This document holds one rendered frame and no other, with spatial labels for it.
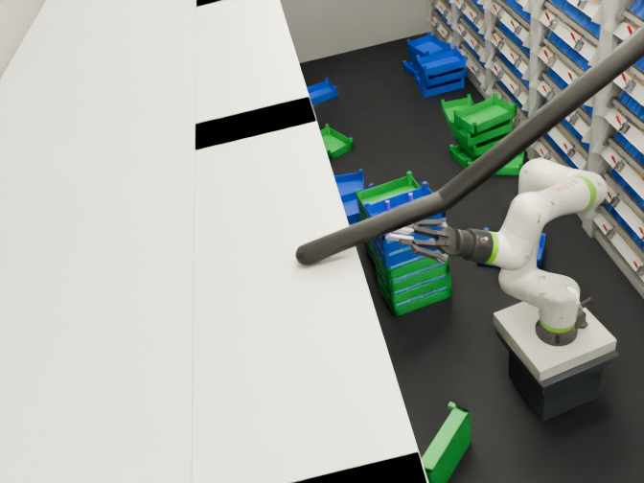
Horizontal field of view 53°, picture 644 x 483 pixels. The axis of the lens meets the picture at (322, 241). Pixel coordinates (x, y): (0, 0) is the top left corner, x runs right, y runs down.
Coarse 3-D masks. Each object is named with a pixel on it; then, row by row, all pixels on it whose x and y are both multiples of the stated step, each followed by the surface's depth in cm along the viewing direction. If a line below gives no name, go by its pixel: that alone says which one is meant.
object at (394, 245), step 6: (366, 216) 290; (432, 228) 279; (438, 228) 281; (414, 234) 278; (378, 240) 283; (384, 240) 275; (384, 246) 278; (390, 246) 278; (396, 246) 279; (402, 246) 281; (384, 252) 279
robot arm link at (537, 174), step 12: (528, 168) 214; (540, 168) 212; (552, 168) 211; (564, 168) 210; (528, 180) 214; (540, 180) 211; (552, 180) 209; (528, 264) 228; (504, 276) 233; (516, 276) 230; (528, 276) 229; (504, 288) 235; (516, 288) 231; (528, 288) 228
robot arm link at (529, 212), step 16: (528, 192) 176; (544, 192) 180; (560, 192) 185; (576, 192) 190; (512, 208) 175; (528, 208) 172; (544, 208) 172; (560, 208) 181; (576, 208) 192; (512, 224) 176; (528, 224) 173; (544, 224) 175
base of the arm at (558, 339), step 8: (584, 304) 241; (584, 312) 236; (576, 320) 235; (584, 320) 237; (536, 328) 240; (544, 328) 234; (576, 328) 237; (584, 328) 237; (544, 336) 235; (552, 336) 233; (560, 336) 232; (568, 336) 232; (576, 336) 235; (552, 344) 234; (560, 344) 233
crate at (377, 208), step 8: (424, 184) 287; (408, 192) 289; (416, 192) 291; (424, 192) 290; (384, 200) 288; (392, 200) 289; (400, 200) 291; (408, 200) 292; (368, 208) 286; (376, 208) 289; (384, 208) 291; (392, 208) 290; (368, 216) 286; (440, 216) 277; (392, 232) 274
